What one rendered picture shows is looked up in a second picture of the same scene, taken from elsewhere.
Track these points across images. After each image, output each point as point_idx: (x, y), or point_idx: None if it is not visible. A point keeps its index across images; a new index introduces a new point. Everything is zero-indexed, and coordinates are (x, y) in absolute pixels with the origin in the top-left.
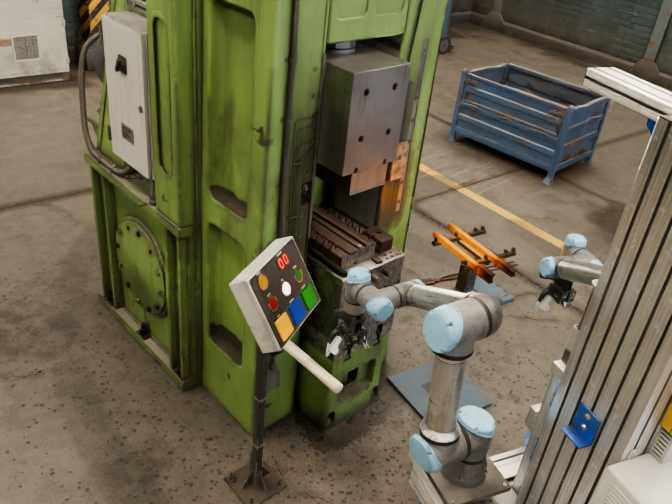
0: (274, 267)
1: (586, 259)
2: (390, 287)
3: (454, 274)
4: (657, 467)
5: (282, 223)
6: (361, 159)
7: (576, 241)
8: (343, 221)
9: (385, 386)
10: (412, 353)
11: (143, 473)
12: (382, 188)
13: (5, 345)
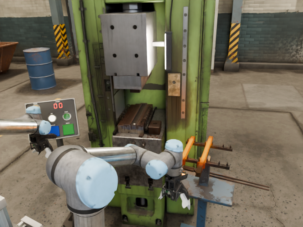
0: (49, 106)
1: (153, 157)
2: (29, 118)
3: (212, 173)
4: None
5: (91, 96)
6: (118, 68)
7: (166, 143)
8: (162, 117)
9: (176, 226)
10: (213, 222)
11: (57, 192)
12: (166, 99)
13: (87, 137)
